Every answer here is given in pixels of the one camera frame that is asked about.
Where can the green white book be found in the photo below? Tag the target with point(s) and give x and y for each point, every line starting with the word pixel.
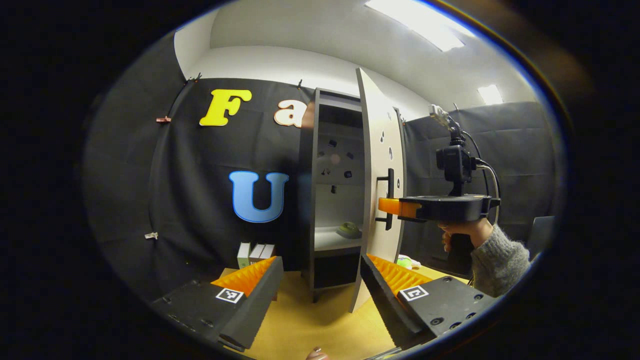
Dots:
pixel 243 255

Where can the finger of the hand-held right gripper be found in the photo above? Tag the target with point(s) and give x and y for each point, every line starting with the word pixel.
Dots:
pixel 390 206

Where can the dark grey cabinet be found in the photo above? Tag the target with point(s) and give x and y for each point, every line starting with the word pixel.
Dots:
pixel 306 200

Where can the brown white book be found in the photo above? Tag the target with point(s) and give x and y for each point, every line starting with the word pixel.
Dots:
pixel 256 251

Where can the black backdrop cloth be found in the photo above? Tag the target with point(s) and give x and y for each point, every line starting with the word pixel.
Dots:
pixel 200 200

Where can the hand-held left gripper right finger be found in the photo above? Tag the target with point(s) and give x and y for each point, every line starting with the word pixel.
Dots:
pixel 385 305

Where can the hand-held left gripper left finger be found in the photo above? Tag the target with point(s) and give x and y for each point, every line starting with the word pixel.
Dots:
pixel 257 305

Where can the small ceiling light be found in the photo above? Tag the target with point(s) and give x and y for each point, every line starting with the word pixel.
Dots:
pixel 490 94

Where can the white clip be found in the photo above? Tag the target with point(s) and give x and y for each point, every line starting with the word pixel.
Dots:
pixel 151 235

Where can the red clip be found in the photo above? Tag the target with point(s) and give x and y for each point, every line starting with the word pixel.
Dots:
pixel 163 119

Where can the grey chair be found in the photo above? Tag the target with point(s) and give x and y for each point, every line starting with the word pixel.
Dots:
pixel 542 235

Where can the long ceiling light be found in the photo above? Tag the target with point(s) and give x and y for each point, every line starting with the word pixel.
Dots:
pixel 425 27

